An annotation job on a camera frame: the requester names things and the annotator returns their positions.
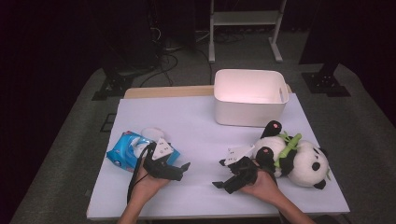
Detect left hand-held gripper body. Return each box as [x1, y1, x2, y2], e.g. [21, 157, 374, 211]
[144, 137, 175, 180]

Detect person's right hand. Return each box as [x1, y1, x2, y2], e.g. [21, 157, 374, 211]
[241, 160, 281, 204]

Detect black floor frame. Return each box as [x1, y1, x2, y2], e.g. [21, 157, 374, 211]
[100, 113, 117, 133]

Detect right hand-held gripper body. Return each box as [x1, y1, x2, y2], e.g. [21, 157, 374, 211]
[223, 145, 260, 194]

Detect person's left hand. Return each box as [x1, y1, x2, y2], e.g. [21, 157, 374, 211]
[130, 161, 171, 204]

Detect panda plush toy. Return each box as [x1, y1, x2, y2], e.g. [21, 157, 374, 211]
[252, 119, 332, 190]

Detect black stand base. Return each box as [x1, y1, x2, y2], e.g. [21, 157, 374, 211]
[92, 68, 134, 102]
[301, 63, 352, 98]

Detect bundle of floor cables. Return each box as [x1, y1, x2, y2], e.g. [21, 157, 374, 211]
[138, 26, 213, 88]

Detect blue wet wipes pack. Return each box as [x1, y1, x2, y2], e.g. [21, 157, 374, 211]
[106, 126, 181, 173]

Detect white storage bin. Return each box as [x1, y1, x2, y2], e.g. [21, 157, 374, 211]
[213, 68, 290, 128]

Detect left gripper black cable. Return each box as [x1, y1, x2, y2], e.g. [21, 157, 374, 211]
[126, 144, 154, 204]

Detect white metal stand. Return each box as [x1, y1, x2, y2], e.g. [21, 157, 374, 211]
[208, 0, 288, 64]

